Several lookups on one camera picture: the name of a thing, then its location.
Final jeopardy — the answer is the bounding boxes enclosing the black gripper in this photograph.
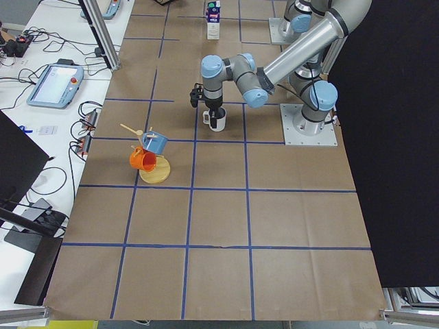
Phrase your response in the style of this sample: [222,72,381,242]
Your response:
[189,83,223,127]

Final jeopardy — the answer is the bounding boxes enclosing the white ceramic mug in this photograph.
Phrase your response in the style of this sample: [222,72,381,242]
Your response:
[202,107,226,132]

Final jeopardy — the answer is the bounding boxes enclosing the blue white milk carton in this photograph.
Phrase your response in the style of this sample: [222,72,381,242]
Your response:
[205,1,221,40]

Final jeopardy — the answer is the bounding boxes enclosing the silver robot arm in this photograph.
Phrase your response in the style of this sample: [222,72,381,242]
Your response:
[284,0,312,36]
[190,1,372,129]

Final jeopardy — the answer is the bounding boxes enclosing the blue hanging mug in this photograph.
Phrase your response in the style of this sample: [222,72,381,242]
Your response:
[141,130,168,155]

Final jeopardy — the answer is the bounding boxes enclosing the wooden mug tree stand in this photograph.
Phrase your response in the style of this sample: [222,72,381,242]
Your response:
[119,123,171,184]

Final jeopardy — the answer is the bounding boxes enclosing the orange hanging mug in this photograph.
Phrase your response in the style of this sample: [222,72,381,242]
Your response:
[129,146,157,172]

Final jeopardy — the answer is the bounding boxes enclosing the blue teach pendant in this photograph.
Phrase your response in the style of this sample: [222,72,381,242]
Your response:
[26,64,84,109]

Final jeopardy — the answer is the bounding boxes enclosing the black monitor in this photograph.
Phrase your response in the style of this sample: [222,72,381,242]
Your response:
[0,109,51,237]

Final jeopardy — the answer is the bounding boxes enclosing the black power strip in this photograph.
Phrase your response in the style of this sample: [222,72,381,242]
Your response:
[1,35,34,58]

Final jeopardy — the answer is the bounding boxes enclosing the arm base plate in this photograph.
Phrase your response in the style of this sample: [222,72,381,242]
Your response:
[280,103,337,147]
[268,18,290,45]

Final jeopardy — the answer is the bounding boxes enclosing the orange black cable connectors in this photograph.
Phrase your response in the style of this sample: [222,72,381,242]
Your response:
[69,100,102,162]

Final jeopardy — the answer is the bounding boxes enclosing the aluminium frame post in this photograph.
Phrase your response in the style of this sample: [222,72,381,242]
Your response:
[78,0,121,71]

